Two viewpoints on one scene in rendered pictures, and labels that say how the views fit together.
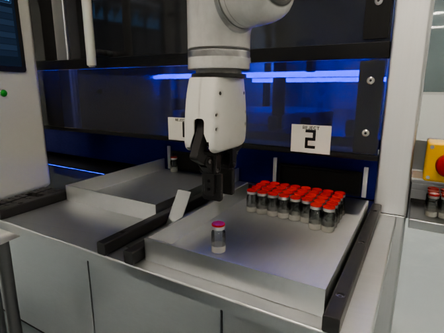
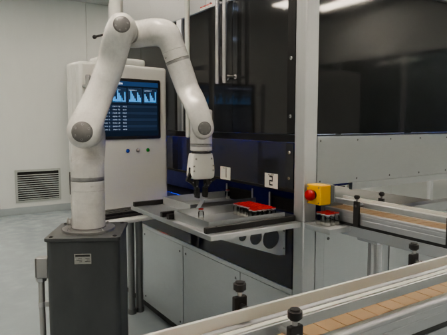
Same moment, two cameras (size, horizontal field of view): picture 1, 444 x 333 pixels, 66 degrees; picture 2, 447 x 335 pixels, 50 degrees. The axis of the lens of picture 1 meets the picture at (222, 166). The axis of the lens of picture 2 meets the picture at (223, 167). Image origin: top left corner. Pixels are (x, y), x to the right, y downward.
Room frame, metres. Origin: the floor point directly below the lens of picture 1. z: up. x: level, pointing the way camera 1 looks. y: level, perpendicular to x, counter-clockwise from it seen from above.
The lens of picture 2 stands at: (-1.08, -0.88, 1.26)
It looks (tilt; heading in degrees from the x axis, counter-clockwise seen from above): 5 degrees down; 27
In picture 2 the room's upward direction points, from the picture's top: straight up
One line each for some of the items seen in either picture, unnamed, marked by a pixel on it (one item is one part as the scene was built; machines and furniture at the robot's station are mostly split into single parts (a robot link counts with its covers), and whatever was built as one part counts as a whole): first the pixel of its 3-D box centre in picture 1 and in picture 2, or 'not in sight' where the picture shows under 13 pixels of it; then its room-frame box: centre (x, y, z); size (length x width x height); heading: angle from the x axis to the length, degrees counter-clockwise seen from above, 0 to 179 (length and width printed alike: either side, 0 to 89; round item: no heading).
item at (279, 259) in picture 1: (271, 226); (229, 215); (0.54, -0.08, 0.90); 0.34 x 0.26 x 0.04; 150
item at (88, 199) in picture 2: not in sight; (88, 205); (0.24, 0.35, 0.95); 0.19 x 0.19 x 0.18
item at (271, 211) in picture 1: (289, 207); (247, 211); (0.62, -0.13, 0.90); 0.18 x 0.02 x 0.05; 60
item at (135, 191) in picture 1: (160, 182); (209, 201); (0.81, 0.15, 0.90); 0.34 x 0.26 x 0.04; 150
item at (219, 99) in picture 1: (219, 109); (201, 164); (0.48, 0.00, 1.10); 0.10 x 0.08 x 0.11; 150
